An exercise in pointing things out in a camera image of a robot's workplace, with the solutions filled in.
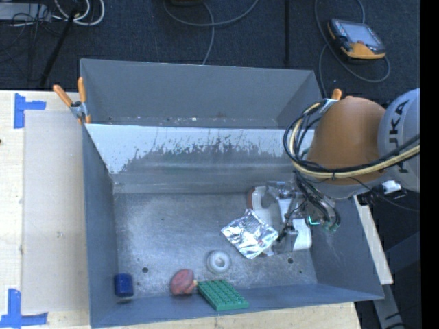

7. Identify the red-brown toy fruit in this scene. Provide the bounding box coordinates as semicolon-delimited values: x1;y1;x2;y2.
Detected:
169;269;199;296

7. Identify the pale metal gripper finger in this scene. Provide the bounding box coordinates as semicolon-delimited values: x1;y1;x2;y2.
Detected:
263;180;298;199
278;197;296;228

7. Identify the green studded building plate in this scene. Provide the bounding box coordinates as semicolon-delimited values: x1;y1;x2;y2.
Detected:
196;279;250;312

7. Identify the grey metal bin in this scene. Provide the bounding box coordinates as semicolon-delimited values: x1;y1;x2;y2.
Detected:
79;58;385;329

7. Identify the blue cylinder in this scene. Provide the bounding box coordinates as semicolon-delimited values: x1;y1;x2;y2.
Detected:
113;273;134;298

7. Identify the silver foil packet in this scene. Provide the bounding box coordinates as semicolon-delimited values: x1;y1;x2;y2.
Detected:
220;208;280;260

